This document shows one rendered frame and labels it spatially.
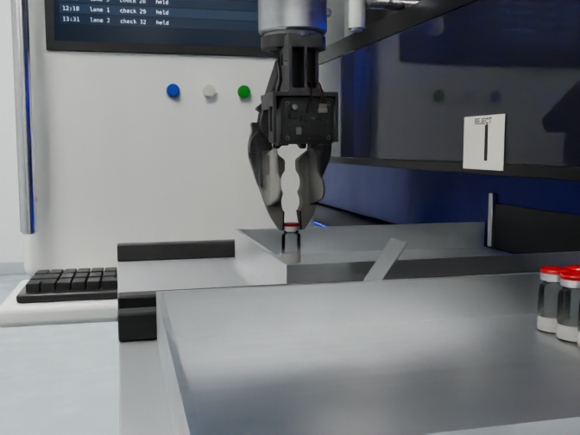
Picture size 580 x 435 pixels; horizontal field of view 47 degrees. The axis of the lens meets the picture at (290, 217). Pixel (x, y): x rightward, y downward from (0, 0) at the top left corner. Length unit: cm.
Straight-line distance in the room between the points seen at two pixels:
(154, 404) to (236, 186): 83
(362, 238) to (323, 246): 5
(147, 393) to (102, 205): 80
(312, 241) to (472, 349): 41
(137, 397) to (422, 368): 17
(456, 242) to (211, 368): 56
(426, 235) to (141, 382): 57
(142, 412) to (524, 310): 33
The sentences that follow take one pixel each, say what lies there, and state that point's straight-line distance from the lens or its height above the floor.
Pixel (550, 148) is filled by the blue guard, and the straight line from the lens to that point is 68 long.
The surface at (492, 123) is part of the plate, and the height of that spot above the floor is 104.
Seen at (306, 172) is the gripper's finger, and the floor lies 99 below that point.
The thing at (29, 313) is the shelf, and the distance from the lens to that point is 96.
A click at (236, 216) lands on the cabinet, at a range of 118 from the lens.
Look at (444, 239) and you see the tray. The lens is 91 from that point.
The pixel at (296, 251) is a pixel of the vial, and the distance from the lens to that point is 77.
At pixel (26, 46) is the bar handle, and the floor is 117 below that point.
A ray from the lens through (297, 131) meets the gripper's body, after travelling 70.
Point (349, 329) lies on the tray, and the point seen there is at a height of 88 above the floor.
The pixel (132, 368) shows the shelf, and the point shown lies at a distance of 43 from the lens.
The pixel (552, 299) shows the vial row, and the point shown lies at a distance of 51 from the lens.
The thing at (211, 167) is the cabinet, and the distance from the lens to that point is 117.
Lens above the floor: 101
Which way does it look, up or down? 6 degrees down
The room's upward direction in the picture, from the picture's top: straight up
